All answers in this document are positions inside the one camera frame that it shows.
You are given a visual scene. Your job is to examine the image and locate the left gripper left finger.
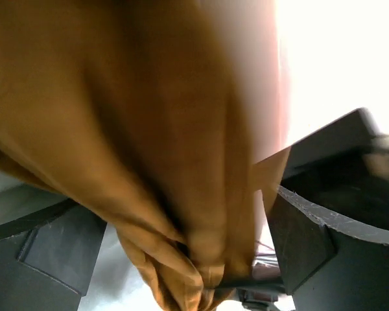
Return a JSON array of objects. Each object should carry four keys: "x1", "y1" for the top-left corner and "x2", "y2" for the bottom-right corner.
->
[{"x1": 0, "y1": 199, "x2": 106, "y2": 311}]

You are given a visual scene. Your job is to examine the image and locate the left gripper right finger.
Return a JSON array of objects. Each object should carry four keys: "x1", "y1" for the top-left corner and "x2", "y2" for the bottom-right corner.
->
[{"x1": 268, "y1": 187, "x2": 389, "y2": 311}]

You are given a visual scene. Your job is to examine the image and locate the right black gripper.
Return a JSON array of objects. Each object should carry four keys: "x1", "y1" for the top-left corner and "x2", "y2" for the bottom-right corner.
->
[{"x1": 268, "y1": 108, "x2": 389, "y2": 233}]

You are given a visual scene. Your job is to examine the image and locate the brown garment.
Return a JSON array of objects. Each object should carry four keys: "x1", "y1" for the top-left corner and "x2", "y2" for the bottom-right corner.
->
[{"x1": 0, "y1": 1, "x2": 288, "y2": 310}]

